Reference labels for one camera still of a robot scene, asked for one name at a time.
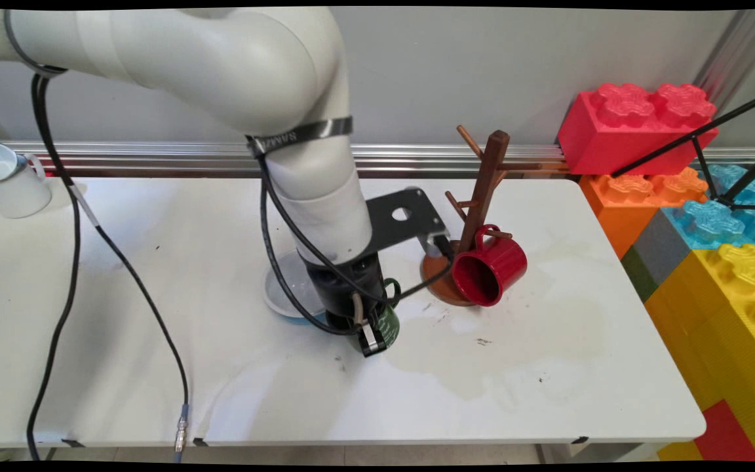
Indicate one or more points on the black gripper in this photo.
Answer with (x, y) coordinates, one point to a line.
(345, 285)

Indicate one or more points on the green enamel mug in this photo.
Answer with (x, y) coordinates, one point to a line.
(389, 321)

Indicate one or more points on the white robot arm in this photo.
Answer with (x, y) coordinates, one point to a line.
(253, 72)

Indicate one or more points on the white bowl blue base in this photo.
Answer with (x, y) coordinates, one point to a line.
(289, 292)

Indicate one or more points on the red enamel mug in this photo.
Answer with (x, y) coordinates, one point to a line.
(489, 272)

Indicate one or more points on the brown wooden mug tree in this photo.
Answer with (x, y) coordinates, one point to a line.
(482, 190)

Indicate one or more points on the green giant toy brick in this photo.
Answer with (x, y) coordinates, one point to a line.
(639, 275)

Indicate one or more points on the orange giant toy brick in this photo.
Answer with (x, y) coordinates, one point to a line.
(620, 203)

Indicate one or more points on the red giant toy brick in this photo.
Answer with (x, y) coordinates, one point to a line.
(626, 131)

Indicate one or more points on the yellow giant toy brick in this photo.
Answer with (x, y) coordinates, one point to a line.
(725, 314)

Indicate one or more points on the blue giant toy brick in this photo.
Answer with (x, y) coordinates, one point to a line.
(712, 223)

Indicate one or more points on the black tripod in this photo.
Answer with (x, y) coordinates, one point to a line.
(698, 134)

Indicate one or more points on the white enamel mug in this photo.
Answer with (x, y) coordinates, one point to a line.
(14, 183)

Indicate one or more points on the aluminium vertical profile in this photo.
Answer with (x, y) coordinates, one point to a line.
(735, 52)

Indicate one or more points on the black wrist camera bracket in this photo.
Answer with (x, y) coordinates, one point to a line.
(400, 216)

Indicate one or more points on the aluminium wall rail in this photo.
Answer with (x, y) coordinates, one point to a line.
(154, 157)

